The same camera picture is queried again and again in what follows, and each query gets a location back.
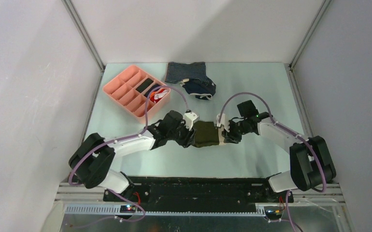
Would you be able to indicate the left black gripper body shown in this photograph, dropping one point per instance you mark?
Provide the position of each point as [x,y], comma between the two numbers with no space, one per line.
[181,135]

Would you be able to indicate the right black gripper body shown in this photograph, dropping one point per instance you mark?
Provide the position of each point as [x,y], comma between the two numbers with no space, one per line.
[236,130]

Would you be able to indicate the olive green underwear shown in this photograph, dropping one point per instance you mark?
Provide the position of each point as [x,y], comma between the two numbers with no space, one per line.
[207,134]

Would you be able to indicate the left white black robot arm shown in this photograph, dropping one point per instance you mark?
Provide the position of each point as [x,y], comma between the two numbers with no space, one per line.
[93,162]

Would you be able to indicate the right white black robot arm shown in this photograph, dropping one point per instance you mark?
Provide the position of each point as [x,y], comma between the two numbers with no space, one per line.
[310,162]

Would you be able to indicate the navy blue underwear white trim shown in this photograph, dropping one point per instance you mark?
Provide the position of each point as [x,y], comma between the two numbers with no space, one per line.
[200,90]

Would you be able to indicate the grey striped folded underwear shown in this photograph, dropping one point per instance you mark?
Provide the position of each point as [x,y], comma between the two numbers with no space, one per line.
[178,72]

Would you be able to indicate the red white rolled garment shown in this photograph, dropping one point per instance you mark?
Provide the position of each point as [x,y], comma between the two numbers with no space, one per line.
[156,96]

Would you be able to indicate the navy rolled garment in tray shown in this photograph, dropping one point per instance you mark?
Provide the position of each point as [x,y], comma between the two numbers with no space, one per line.
[151,89]

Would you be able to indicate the black rolled garment in tray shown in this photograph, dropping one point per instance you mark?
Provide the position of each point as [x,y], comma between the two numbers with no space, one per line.
[144,85]

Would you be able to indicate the pink divided organizer tray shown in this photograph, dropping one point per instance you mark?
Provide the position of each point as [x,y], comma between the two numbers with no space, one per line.
[122,91]

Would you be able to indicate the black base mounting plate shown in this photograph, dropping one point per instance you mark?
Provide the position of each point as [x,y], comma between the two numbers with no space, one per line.
[181,194]

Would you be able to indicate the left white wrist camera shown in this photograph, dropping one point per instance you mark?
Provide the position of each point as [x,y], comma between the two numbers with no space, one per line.
[190,119]

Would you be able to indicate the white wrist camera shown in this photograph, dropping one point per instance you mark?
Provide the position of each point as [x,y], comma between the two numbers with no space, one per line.
[222,122]
[190,119]

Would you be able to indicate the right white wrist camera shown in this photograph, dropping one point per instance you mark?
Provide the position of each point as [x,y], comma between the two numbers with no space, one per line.
[222,122]

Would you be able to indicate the grey slotted cable duct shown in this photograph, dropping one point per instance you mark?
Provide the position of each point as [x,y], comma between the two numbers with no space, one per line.
[117,210]

